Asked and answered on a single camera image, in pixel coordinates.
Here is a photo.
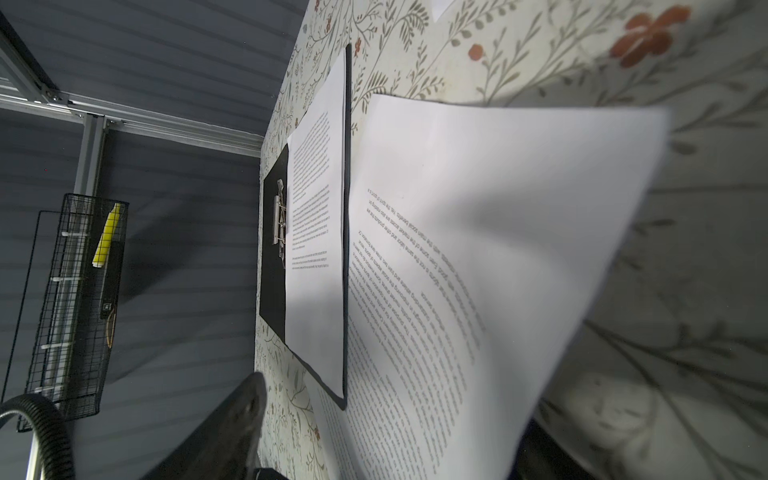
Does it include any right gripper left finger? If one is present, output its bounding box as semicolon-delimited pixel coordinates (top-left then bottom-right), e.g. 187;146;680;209
144;372;267;479

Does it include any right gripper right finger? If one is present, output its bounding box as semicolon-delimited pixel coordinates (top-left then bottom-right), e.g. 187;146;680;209
509;420;594;480

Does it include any printed paper sheet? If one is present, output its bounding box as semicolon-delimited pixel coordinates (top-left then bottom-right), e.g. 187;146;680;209
307;95;669;479

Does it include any teal black clip folder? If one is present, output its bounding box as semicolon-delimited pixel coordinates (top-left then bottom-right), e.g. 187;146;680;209
258;45;352;409

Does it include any black notebook in basket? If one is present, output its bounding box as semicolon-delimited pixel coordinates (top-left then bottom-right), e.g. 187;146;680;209
100;241;125;349

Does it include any yellow marker in basket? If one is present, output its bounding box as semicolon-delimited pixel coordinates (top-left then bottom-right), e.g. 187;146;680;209
91;203;122;268

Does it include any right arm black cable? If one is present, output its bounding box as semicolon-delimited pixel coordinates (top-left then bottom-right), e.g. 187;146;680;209
0;392;76;480

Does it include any black wire basket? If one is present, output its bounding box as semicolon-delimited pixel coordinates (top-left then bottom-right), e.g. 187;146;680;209
1;193;129;421

